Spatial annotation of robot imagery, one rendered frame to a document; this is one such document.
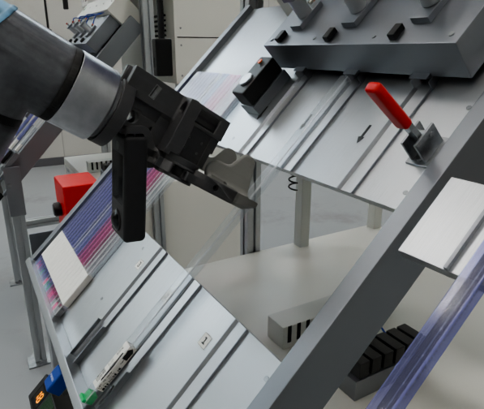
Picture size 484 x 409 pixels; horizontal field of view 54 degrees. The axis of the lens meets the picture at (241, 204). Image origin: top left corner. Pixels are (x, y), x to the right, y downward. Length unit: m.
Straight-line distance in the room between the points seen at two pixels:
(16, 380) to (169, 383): 1.45
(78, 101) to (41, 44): 0.05
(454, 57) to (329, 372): 0.33
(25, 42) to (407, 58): 0.38
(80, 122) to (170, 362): 0.28
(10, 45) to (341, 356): 0.39
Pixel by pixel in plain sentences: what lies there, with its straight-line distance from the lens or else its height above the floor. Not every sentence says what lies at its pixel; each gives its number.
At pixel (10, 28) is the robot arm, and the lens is 0.45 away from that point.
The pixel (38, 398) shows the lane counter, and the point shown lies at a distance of 0.77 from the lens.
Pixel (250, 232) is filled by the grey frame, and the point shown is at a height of 0.68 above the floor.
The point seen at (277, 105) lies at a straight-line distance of 0.73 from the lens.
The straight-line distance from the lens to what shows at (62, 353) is 0.71.
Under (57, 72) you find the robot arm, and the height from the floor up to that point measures 1.11.
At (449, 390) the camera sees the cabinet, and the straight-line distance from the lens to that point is 0.85.
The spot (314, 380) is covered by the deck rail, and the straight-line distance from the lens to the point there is 0.45.
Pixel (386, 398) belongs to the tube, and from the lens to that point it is 0.30.
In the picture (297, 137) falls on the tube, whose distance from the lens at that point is 0.60.
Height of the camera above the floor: 1.12
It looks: 18 degrees down
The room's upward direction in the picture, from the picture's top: straight up
